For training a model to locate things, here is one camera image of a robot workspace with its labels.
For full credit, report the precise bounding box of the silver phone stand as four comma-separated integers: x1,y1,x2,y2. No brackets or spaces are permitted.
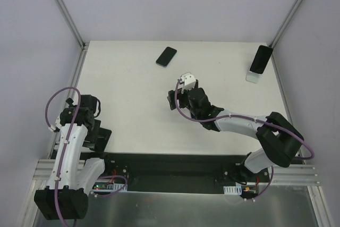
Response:
245,70,262,83

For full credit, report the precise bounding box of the black phone stand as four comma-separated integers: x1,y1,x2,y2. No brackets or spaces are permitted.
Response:
86,128,112,152

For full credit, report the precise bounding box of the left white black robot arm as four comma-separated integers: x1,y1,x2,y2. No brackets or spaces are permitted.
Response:
34,95,113,220

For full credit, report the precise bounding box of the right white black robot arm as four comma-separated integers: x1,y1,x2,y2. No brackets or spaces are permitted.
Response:
167,83,304,184

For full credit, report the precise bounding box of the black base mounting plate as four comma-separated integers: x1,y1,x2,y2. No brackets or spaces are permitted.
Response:
89,153,269,194

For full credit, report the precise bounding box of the right white cable duct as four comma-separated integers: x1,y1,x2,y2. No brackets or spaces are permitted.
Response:
223,183,259,196

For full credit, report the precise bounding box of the white cable duct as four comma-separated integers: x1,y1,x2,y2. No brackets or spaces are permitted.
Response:
223,183,259,196
91,181,128,193

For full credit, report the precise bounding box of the left aluminium frame post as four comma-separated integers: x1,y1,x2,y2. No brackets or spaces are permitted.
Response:
54,0,86,50

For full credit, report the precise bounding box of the aluminium frame post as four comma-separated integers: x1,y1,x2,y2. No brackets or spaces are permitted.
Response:
269,0,304,49
54,0,86,50

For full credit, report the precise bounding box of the left white cable duct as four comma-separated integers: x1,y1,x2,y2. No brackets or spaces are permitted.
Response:
91,181,128,193

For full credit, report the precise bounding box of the aluminium front rail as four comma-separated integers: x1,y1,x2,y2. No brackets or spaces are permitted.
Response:
272,164,321,186

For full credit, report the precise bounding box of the right aluminium frame post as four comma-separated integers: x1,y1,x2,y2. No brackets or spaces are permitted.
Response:
269,0,304,49

